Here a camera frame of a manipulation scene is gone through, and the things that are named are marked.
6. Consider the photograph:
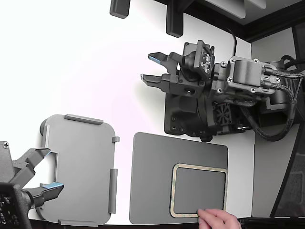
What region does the gray gripper with screw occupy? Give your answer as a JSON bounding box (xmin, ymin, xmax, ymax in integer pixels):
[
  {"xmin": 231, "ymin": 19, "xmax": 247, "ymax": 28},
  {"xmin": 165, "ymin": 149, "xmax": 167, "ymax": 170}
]
[{"xmin": 0, "ymin": 140, "xmax": 65, "ymax": 210}]

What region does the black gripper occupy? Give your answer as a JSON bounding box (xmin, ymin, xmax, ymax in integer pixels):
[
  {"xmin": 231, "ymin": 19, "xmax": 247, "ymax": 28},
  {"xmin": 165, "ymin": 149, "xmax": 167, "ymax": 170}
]
[{"xmin": 140, "ymin": 52, "xmax": 228, "ymax": 98}]

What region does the beige adhesive tape rectangular frame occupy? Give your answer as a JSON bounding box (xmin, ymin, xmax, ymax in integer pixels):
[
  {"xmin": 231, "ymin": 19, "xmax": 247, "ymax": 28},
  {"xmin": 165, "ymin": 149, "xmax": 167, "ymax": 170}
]
[{"xmin": 169, "ymin": 163, "xmax": 229, "ymax": 218}]

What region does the gray holder tray with tabs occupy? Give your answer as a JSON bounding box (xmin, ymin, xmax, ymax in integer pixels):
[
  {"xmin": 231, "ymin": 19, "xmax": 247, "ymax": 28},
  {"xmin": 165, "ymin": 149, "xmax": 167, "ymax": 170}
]
[{"xmin": 39, "ymin": 114, "xmax": 121, "ymax": 227}]

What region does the bare human hand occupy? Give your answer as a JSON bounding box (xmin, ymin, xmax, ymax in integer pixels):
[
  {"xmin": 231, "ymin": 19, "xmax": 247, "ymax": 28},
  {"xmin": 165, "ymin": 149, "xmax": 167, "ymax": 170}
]
[{"xmin": 197, "ymin": 208, "xmax": 243, "ymax": 229}]

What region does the gray angled panel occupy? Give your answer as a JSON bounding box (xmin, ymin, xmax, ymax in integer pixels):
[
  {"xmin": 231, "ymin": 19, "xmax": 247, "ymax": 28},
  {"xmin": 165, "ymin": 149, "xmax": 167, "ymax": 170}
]
[{"xmin": 204, "ymin": 0, "xmax": 246, "ymax": 20}]

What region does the dark gray flat mat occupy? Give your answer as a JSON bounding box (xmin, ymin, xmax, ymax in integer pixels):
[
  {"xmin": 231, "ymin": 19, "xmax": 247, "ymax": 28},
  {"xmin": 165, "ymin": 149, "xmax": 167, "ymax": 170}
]
[{"xmin": 128, "ymin": 132, "xmax": 229, "ymax": 225}]

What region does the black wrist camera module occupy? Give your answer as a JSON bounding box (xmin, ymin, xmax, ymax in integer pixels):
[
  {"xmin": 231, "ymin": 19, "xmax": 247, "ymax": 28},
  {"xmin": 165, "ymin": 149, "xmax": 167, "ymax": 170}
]
[
  {"xmin": 181, "ymin": 40, "xmax": 215, "ymax": 82},
  {"xmin": 0, "ymin": 183, "xmax": 33, "ymax": 229}
]

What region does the black bracket stand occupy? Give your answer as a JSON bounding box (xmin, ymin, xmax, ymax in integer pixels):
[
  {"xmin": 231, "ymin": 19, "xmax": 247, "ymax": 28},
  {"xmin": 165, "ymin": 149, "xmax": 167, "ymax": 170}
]
[{"xmin": 166, "ymin": 0, "xmax": 184, "ymax": 38}]

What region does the dark gray bracket foot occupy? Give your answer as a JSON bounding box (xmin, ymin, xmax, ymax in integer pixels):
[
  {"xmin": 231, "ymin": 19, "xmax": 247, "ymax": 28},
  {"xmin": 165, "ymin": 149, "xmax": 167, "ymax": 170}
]
[{"xmin": 109, "ymin": 0, "xmax": 131, "ymax": 19}]

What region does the thin black cable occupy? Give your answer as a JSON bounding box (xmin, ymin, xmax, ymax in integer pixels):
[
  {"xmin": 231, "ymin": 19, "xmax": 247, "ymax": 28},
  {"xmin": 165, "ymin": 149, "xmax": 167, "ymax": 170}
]
[{"xmin": 225, "ymin": 27, "xmax": 238, "ymax": 58}]

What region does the black enclosure ledge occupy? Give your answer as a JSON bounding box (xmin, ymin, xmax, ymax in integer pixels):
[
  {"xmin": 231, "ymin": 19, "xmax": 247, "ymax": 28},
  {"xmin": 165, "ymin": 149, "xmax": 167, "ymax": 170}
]
[{"xmin": 152, "ymin": 0, "xmax": 305, "ymax": 43}]

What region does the black braided cable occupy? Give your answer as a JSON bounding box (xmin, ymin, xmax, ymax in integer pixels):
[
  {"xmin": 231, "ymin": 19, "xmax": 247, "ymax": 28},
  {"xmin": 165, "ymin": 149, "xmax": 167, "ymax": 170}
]
[
  {"xmin": 239, "ymin": 78, "xmax": 301, "ymax": 143},
  {"xmin": 274, "ymin": 70, "xmax": 305, "ymax": 83}
]

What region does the black enclosure strut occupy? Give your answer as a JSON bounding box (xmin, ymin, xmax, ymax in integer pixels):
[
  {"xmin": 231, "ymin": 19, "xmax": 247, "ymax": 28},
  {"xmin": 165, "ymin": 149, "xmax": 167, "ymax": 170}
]
[{"xmin": 270, "ymin": 124, "xmax": 305, "ymax": 218}]

